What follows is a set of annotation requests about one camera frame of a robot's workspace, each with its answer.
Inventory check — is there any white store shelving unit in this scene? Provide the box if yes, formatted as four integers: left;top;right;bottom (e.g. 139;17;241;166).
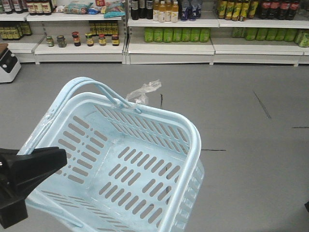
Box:
0;0;309;66

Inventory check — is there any yellow label dark jar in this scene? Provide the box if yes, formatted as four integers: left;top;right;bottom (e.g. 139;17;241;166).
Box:
112;34;120;46

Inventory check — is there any row of green bottles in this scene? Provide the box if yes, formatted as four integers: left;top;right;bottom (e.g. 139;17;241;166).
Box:
144;27;211;43

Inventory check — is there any white box appliance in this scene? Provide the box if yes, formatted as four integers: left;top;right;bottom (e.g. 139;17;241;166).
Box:
0;43;21;84

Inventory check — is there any jar with dark lid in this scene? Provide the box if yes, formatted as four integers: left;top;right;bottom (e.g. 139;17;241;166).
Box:
56;35;67;48

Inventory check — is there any yellow label sauce jar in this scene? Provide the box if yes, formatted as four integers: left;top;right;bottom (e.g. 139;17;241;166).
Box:
85;33;94;47

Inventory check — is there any orange label sauce jar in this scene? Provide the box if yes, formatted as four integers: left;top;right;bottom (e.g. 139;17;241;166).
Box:
98;34;107;46

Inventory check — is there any light blue plastic basket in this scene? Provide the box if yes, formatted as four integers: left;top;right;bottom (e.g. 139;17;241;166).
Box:
19;77;205;232

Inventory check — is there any jar with grey lid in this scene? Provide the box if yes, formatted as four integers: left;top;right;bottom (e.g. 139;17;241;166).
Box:
46;36;55;47

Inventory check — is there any red lidded sauce jar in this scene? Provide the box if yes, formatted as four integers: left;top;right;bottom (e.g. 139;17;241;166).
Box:
71;31;81;46

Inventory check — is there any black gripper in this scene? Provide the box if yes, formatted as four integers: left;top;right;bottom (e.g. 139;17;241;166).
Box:
0;146;67;229

